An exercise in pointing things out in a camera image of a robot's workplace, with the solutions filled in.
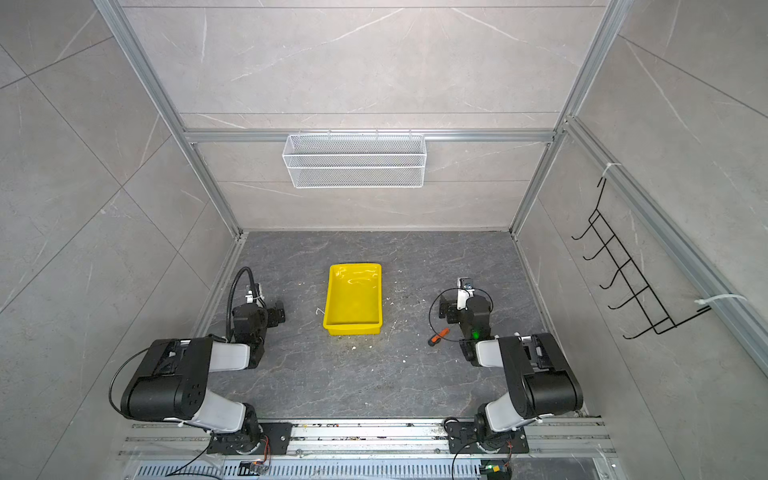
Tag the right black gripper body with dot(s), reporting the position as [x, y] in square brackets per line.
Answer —
[450, 307]

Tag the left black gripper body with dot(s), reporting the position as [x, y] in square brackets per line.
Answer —
[274, 312]

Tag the orange handled screwdriver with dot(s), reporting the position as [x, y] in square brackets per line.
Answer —
[438, 337]

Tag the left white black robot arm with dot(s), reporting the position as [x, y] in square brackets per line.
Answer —
[171, 385]

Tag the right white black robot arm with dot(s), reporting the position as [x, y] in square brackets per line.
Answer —
[539, 380]

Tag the yellow plastic bin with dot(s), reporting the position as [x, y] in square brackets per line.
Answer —
[354, 300]

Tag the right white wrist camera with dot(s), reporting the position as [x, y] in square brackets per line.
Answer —
[465, 291]

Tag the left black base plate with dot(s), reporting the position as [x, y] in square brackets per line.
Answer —
[274, 436]

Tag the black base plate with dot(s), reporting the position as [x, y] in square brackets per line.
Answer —
[274, 436]
[465, 437]

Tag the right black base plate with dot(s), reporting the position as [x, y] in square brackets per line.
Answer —
[465, 437]

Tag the white wire mesh basket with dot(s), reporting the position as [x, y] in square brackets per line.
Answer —
[355, 161]

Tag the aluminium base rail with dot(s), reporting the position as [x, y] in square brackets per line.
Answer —
[422, 448]

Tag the black wire hook rack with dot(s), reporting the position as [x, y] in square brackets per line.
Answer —
[626, 270]

